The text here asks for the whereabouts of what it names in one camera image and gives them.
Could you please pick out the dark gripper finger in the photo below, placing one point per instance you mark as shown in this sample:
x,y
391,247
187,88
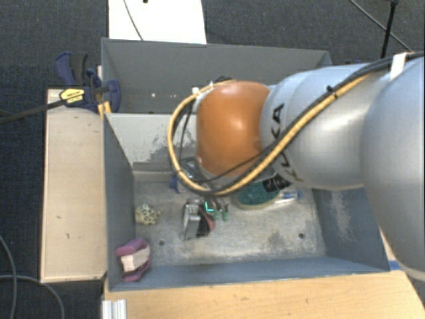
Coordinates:
x,y
206,226

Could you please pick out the dark green round scrubber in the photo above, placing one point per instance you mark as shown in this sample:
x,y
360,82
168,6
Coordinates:
x,y
255,196

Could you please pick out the clear plastic bottle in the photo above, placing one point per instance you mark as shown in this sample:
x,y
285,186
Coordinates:
x,y
288,196

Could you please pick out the grey metal bin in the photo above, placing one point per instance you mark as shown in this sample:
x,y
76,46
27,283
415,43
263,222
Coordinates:
x,y
252,238

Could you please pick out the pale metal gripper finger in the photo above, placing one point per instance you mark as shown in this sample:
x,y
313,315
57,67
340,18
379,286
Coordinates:
x,y
192,224

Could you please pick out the pale wood flat board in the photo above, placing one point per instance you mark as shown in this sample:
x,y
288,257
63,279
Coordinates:
x,y
73,191

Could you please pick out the purple and white brush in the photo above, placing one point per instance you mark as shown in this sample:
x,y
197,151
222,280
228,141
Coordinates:
x,y
134,258

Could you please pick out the small blue thing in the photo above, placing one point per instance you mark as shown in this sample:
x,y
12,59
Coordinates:
x,y
173,184

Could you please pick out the black cylinder on white bracket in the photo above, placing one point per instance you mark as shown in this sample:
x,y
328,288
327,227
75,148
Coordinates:
x,y
274,184

